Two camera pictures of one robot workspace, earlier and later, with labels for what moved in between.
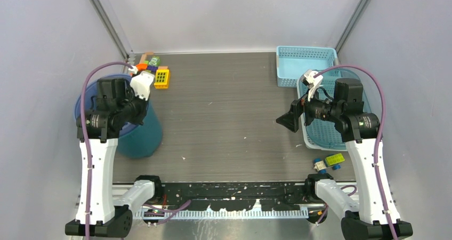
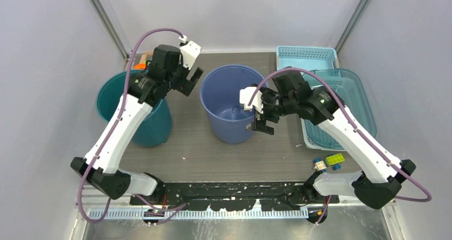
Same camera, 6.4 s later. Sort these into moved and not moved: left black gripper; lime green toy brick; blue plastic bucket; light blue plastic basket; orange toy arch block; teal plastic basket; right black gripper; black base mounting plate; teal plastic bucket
Moved: left black gripper; teal plastic bucket; blue plastic bucket; right black gripper
Not moved: teal plastic basket; light blue plastic basket; lime green toy brick; black base mounting plate; orange toy arch block
